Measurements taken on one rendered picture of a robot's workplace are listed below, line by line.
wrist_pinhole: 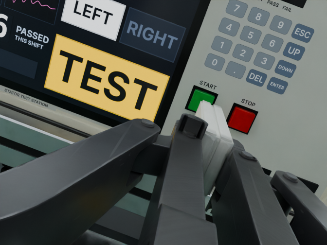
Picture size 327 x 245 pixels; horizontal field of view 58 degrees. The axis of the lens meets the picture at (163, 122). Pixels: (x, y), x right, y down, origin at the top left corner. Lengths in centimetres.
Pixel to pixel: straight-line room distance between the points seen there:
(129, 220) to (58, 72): 27
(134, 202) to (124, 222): 20
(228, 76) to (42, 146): 17
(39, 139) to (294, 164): 23
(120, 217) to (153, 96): 25
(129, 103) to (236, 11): 12
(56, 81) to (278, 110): 20
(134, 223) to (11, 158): 24
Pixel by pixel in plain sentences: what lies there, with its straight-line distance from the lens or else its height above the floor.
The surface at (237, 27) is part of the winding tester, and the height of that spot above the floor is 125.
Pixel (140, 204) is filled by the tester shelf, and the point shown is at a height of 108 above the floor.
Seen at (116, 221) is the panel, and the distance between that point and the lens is 48.
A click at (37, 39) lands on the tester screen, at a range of 29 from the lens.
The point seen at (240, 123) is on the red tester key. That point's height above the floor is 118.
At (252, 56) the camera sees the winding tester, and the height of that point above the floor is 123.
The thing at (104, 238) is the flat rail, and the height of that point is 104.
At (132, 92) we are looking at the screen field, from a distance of 27.
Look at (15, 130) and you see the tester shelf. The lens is 28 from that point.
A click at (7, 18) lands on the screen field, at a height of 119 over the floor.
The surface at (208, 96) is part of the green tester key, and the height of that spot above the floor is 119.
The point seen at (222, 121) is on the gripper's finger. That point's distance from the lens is 16.
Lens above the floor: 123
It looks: 17 degrees down
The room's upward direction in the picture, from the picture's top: 21 degrees clockwise
